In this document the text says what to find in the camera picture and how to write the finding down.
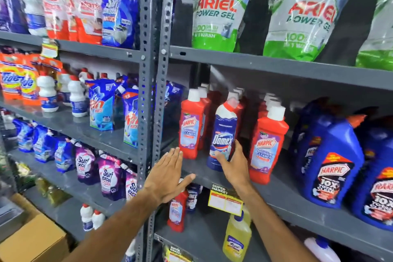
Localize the person's left hand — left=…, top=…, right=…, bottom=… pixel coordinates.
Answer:
left=143, top=147, right=196, bottom=206

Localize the person's right hand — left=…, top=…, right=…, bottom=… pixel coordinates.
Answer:
left=215, top=140, right=251, bottom=192

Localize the blue cleaner bottle white neck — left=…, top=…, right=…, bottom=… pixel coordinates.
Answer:
left=206, top=98, right=239, bottom=172

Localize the person's left forearm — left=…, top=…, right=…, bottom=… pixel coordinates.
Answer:
left=62, top=190, right=164, bottom=262

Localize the person's right forearm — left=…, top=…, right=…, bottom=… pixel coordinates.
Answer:
left=235, top=183, right=320, bottom=262

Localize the small blue white bottle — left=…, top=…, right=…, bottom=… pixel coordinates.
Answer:
left=185, top=183, right=204, bottom=213

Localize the small red cleaner bottle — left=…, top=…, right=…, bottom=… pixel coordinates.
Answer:
left=167, top=179, right=189, bottom=233

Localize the purple detergent pouch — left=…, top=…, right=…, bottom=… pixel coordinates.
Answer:
left=124, top=168, right=138, bottom=201
left=74, top=143, right=100, bottom=186
left=98, top=154, right=125, bottom=201

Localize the yellow shelf price tag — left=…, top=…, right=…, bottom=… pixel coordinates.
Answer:
left=208, top=183, right=244, bottom=217
left=164, top=245, right=193, bottom=262
left=41, top=38, right=59, bottom=59

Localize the group of red cleaner bottles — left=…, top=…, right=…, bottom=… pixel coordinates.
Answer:
left=179, top=83, right=290, bottom=185

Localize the blue spouted detergent pouch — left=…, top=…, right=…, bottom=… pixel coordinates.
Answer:
left=122, top=88, right=139, bottom=149
left=85, top=78, right=117, bottom=132

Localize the dark blue detergent pouch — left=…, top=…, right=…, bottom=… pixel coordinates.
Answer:
left=164, top=81, right=185, bottom=128

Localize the yellow liquid cleaner bottle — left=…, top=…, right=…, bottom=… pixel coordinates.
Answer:
left=222, top=210, right=252, bottom=262

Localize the small white bottle red cap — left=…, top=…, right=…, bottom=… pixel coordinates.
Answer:
left=80, top=204, right=94, bottom=232
left=92, top=209, right=106, bottom=230

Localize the small blue detergent pouch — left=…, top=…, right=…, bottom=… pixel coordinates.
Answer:
left=32, top=125, right=58, bottom=163
left=54, top=137, right=76, bottom=174
left=12, top=118, right=35, bottom=153

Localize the grey metal shelving rack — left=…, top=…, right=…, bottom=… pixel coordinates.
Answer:
left=0, top=0, right=158, bottom=262
left=147, top=0, right=393, bottom=262

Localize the olive green packet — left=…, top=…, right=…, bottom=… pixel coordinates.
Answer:
left=35, top=177, right=52, bottom=197
left=47, top=186, right=70, bottom=208

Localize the large blue cleaner jug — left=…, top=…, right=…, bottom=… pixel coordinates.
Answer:
left=351, top=117, right=393, bottom=232
left=290, top=99, right=367, bottom=209

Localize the white bottle blue cap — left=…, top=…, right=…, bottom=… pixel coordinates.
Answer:
left=304, top=236, right=342, bottom=262

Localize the brown cardboard box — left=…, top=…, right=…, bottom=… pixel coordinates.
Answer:
left=0, top=193, right=70, bottom=262

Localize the orange detergent pouch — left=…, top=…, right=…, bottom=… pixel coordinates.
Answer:
left=20, top=54, right=42, bottom=106
left=0, top=52, right=24, bottom=100

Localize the green white detergent pouch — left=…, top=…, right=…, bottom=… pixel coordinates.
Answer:
left=356, top=0, right=393, bottom=71
left=263, top=0, right=369, bottom=62
left=192, top=0, right=257, bottom=53

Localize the large blue detergent pouch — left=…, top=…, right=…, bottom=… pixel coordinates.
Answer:
left=101, top=0, right=141, bottom=49

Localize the orange red refill pouch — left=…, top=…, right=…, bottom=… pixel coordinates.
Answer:
left=62, top=0, right=104, bottom=45
left=37, top=0, right=78, bottom=41

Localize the purple liquid bottle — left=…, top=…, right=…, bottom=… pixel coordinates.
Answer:
left=0, top=0, right=29, bottom=34

